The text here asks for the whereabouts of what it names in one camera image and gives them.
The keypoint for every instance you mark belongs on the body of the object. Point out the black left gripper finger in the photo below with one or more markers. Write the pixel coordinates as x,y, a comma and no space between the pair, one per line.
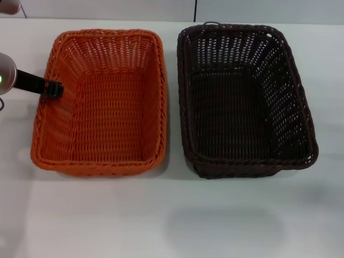
53,94
56,86

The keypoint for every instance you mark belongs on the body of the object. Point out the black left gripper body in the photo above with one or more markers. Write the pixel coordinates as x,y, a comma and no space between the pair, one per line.
29,82

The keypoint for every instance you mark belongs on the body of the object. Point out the orange woven plastic basket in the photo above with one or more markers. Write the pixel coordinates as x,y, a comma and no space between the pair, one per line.
113,113

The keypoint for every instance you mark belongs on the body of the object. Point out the dark brown woven basket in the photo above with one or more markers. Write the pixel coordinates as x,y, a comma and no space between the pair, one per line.
231,113

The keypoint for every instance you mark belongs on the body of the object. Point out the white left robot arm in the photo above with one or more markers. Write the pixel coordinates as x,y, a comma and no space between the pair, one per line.
6,72

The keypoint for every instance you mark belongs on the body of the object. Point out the dark vertical wall strip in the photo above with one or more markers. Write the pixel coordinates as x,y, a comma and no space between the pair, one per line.
195,10

